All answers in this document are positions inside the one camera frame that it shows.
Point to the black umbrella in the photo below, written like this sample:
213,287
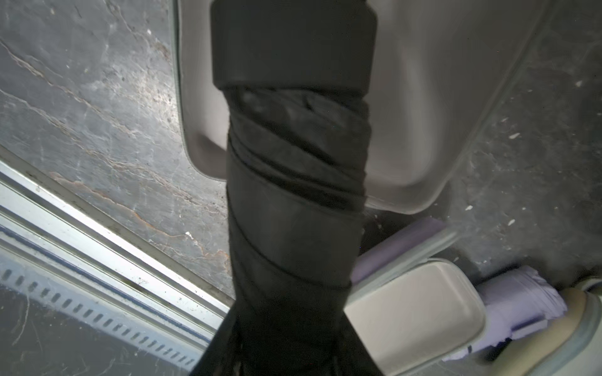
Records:
294,75

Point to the lilac folded umbrella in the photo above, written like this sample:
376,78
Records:
411,308

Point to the slotted metal base rail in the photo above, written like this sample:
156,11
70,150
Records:
82,296

